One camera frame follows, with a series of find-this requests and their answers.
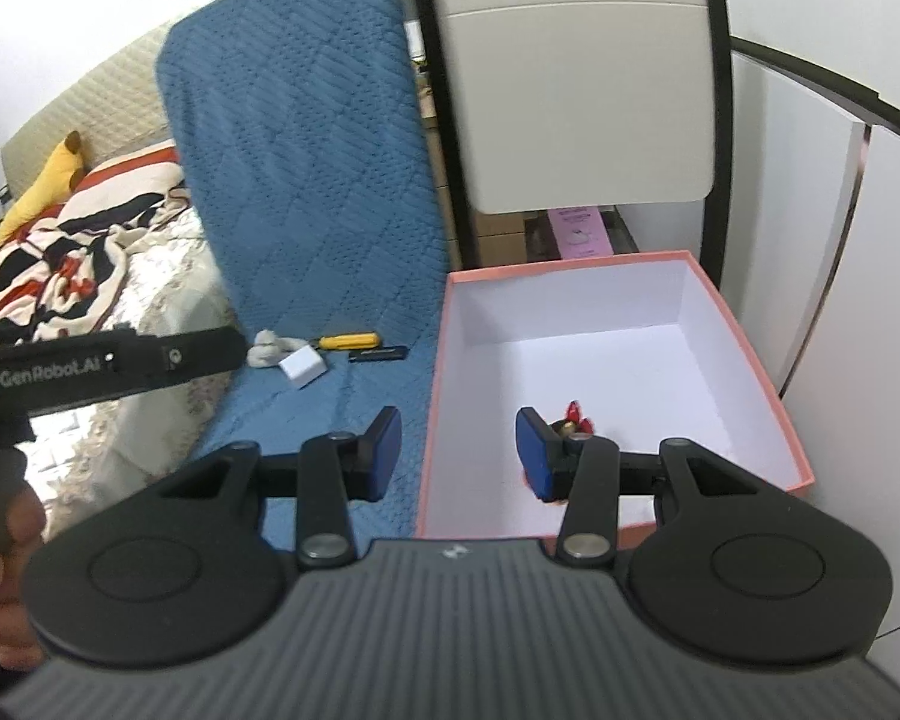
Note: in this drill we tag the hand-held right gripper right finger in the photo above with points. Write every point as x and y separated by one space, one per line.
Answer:
529 451

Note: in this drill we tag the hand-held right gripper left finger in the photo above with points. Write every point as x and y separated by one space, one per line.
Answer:
388 444

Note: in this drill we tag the red tasselled ornament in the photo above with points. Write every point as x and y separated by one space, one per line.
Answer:
576 417

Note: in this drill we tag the black stick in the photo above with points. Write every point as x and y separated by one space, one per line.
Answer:
379 353

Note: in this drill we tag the yellow screwdriver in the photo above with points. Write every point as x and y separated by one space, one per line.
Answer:
345 341

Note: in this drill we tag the small white box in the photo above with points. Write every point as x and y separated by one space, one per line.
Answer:
300 369

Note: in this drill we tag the pink cardboard box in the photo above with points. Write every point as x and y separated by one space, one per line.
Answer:
607 360

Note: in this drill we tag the white plush toy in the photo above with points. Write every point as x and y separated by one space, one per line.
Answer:
266 349

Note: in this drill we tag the person's left hand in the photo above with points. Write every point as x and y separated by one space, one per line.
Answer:
4 619

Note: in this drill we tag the floral bed sheet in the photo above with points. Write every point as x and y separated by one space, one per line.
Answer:
172 292

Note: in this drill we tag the striped blanket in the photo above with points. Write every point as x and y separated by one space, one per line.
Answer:
82 240

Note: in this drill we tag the yellow plush toy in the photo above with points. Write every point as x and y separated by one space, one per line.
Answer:
37 195

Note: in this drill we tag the brown cardboard box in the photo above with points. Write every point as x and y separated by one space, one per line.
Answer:
499 236

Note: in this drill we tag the purple box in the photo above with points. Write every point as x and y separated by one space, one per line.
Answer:
581 232

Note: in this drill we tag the beige quilted headboard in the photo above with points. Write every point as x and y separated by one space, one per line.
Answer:
97 105

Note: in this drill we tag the blue quilted cushion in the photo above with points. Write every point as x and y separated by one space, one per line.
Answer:
292 165

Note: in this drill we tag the grey chair with black frame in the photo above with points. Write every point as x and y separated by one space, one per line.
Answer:
570 90

